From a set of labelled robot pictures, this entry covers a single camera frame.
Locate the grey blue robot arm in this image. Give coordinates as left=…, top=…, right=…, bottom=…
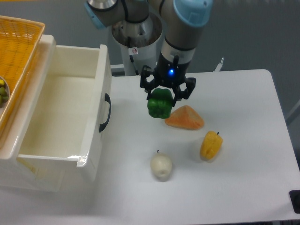
left=84, top=0, right=213, bottom=104

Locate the bowl of green fruit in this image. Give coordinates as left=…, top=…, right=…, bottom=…
left=0, top=77, right=10, bottom=108

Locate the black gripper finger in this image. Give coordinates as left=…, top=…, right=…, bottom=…
left=172, top=77, right=196, bottom=107
left=140, top=65, right=159, bottom=100

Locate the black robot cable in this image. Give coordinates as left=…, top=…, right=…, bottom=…
left=127, top=37, right=141, bottom=76

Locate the white open drawer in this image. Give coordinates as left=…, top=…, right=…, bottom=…
left=21, top=45, right=112, bottom=182

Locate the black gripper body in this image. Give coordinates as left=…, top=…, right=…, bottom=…
left=153, top=39, right=196, bottom=90

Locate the white metal frame bracket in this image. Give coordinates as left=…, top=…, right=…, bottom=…
left=214, top=57, right=224, bottom=72

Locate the orange triangular bread piece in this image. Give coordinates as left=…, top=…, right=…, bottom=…
left=165, top=105, right=204, bottom=130

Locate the black drawer handle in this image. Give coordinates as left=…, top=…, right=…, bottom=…
left=99, top=93, right=112, bottom=133

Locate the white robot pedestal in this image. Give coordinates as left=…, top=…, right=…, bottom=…
left=112, top=13, right=162, bottom=76

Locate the green bell pepper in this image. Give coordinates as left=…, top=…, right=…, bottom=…
left=147, top=88, right=173, bottom=119

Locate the white pear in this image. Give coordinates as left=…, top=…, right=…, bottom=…
left=150, top=150, right=173, bottom=181

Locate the black table corner fixture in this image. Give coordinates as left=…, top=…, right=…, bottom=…
left=289, top=190, right=300, bottom=214

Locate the yellow bell pepper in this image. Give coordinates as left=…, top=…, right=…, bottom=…
left=200, top=131, right=223, bottom=160

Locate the yellow woven basket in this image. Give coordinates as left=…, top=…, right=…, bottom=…
left=0, top=15, right=45, bottom=134

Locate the white drawer cabinet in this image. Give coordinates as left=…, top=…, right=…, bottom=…
left=0, top=35, right=64, bottom=192

